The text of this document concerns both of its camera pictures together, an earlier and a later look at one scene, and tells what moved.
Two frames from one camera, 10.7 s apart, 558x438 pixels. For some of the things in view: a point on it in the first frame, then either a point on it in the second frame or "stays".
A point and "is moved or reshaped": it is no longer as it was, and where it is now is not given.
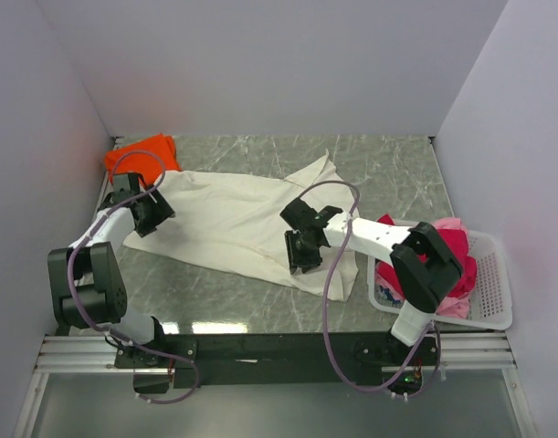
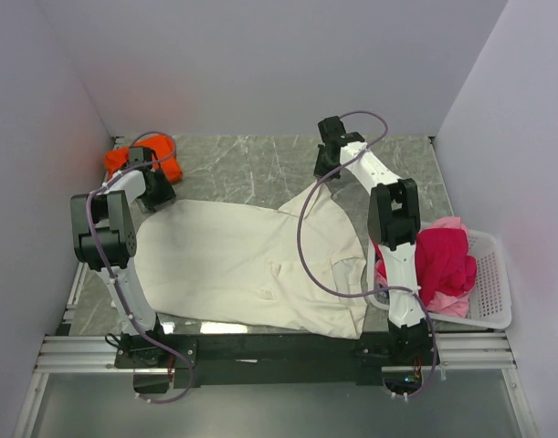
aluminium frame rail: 78,354 stays
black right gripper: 294,257 → 321,172
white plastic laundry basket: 490,301 stays
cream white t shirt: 242,219 is moved or reshaped
